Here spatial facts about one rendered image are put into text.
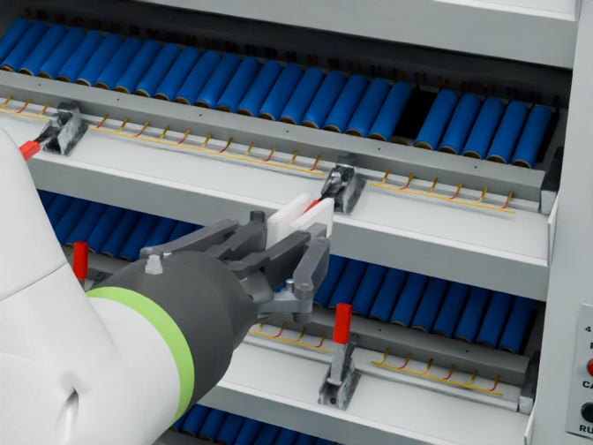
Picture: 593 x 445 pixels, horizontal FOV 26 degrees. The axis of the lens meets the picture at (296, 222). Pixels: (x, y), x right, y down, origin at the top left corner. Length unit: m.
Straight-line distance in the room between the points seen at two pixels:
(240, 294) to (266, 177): 0.29
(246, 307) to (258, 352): 0.39
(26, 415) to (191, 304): 0.15
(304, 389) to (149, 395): 0.49
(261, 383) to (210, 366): 0.43
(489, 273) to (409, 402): 0.18
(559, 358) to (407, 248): 0.15
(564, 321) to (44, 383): 0.50
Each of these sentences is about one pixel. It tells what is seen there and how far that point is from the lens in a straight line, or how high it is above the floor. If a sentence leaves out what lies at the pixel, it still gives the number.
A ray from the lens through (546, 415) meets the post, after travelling 1.07.
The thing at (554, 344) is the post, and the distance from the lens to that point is 1.03.
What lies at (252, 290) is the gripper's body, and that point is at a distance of 0.83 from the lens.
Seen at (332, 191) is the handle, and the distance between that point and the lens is 1.03.
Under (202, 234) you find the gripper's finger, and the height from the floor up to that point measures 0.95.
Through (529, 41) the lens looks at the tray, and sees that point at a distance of 0.93.
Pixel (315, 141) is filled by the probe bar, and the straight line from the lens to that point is 1.07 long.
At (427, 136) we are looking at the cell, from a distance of 1.07.
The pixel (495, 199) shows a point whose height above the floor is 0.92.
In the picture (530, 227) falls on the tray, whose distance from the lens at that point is 1.02.
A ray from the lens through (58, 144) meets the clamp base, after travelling 1.16.
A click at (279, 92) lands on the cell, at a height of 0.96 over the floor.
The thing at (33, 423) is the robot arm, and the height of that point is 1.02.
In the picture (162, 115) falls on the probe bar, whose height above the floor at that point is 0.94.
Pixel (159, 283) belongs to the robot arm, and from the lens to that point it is 0.75.
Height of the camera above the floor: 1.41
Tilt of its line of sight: 29 degrees down
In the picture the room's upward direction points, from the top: straight up
